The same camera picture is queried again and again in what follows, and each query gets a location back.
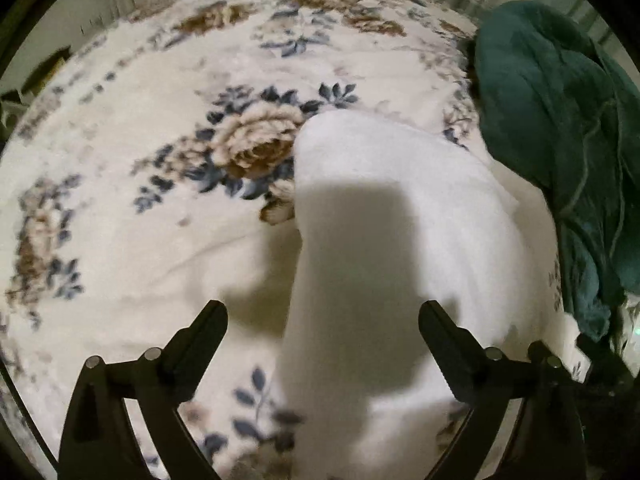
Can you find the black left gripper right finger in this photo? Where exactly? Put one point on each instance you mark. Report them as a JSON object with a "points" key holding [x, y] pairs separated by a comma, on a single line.
{"points": [[546, 441]]}

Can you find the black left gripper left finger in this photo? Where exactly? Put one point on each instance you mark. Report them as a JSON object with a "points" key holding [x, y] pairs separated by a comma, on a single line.
{"points": [[98, 441]]}

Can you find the white knit garment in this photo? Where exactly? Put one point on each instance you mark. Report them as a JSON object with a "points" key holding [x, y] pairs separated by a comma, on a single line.
{"points": [[390, 217]]}

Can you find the dark green garment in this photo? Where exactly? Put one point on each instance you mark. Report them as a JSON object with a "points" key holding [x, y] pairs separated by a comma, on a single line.
{"points": [[558, 111]]}

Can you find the floral cream blanket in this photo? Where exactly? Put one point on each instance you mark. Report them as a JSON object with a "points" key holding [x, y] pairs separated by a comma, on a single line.
{"points": [[155, 173]]}

